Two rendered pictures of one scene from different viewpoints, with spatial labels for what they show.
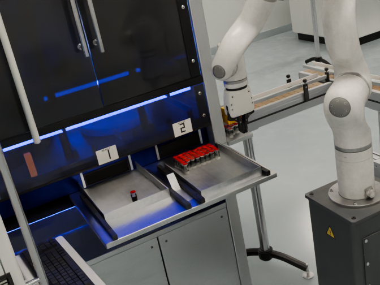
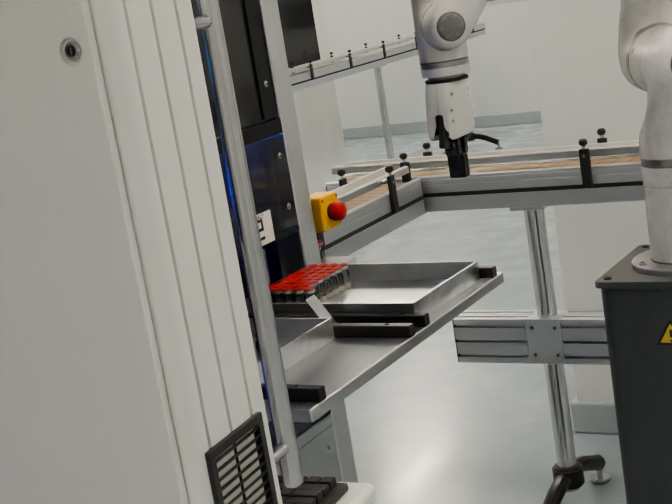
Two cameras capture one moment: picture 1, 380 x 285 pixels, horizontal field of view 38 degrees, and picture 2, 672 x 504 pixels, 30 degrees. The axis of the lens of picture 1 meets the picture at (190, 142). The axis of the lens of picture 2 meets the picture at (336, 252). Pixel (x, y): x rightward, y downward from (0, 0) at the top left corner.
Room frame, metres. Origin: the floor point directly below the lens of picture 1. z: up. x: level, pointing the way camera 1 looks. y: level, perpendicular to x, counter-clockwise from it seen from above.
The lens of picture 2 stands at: (0.23, 1.25, 1.45)
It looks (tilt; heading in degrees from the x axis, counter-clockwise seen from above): 12 degrees down; 325
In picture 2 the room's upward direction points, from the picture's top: 9 degrees counter-clockwise
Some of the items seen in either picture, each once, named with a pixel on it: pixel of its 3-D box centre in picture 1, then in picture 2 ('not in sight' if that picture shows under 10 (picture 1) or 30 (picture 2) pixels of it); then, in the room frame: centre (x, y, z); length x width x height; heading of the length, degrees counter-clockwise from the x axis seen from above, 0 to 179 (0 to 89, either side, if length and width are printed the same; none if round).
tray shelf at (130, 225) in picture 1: (169, 186); (297, 335); (1.98, 0.11, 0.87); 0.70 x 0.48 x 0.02; 113
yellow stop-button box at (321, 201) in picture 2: (230, 113); (317, 212); (2.31, -0.20, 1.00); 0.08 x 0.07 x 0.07; 23
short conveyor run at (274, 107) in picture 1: (268, 102); (333, 216); (2.55, -0.41, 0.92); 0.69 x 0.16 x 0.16; 113
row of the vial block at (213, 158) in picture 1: (200, 160); (322, 287); (2.08, -0.03, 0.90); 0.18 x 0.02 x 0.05; 112
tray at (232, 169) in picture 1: (210, 168); (364, 291); (2.00, -0.06, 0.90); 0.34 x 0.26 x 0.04; 22
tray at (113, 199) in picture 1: (122, 189); (204, 352); (1.98, 0.30, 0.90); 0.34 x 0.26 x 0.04; 23
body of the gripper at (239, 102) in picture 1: (238, 98); (450, 104); (1.85, -0.20, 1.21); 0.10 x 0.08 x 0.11; 112
